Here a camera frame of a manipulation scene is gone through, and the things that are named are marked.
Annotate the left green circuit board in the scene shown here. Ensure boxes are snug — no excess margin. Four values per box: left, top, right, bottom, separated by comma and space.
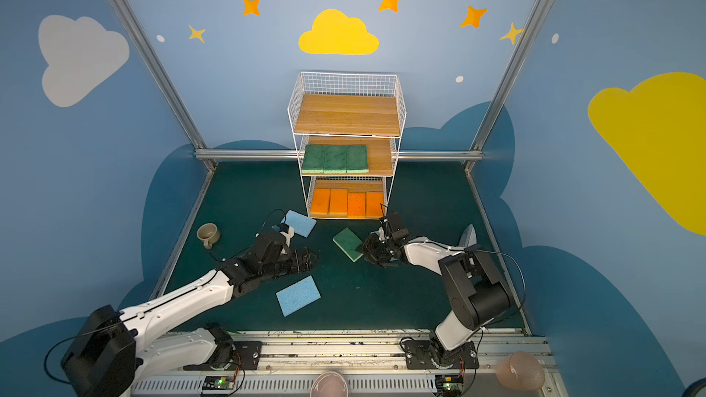
202, 376, 233, 393

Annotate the beige ceramic mug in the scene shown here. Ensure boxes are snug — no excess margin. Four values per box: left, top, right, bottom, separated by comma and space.
197, 222, 221, 250

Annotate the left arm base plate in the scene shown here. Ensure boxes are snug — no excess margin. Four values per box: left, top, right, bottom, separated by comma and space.
183, 341, 263, 371

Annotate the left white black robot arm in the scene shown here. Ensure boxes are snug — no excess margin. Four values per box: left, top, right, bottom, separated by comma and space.
60, 230, 319, 396

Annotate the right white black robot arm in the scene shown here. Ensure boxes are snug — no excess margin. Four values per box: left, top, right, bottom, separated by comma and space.
357, 213, 513, 354

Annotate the right green circuit board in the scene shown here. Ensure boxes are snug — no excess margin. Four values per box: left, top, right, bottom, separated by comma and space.
435, 375, 464, 397

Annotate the green sponge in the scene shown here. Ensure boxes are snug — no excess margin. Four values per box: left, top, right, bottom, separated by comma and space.
302, 143, 327, 175
333, 228, 363, 263
324, 145, 347, 175
346, 144, 370, 175

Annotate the blue sponge front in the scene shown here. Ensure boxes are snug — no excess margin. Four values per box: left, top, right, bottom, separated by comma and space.
276, 276, 321, 317

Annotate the blue sponge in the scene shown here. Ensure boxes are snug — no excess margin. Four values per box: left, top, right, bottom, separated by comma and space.
284, 210, 316, 238
276, 276, 321, 317

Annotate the white wire wooden shelf rack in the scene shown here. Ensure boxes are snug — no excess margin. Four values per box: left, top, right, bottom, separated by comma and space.
288, 72, 406, 220

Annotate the translucent pink cup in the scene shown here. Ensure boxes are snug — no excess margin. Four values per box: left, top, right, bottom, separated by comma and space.
496, 351, 545, 391

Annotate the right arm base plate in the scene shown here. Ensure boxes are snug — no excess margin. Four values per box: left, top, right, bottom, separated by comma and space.
399, 336, 479, 371

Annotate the silver metal scoop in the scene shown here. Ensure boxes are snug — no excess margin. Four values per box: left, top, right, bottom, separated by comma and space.
459, 224, 477, 248

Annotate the orange sponge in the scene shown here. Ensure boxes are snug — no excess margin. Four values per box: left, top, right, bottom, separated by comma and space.
366, 192, 385, 219
310, 189, 330, 217
347, 192, 367, 220
328, 189, 349, 218

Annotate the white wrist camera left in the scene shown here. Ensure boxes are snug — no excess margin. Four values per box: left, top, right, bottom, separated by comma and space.
278, 222, 295, 247

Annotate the pink bowl front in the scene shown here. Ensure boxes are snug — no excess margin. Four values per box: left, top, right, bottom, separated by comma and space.
310, 371, 349, 397

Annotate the green circuit board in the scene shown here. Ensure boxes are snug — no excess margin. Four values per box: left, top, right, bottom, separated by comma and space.
435, 375, 464, 397
202, 376, 233, 393

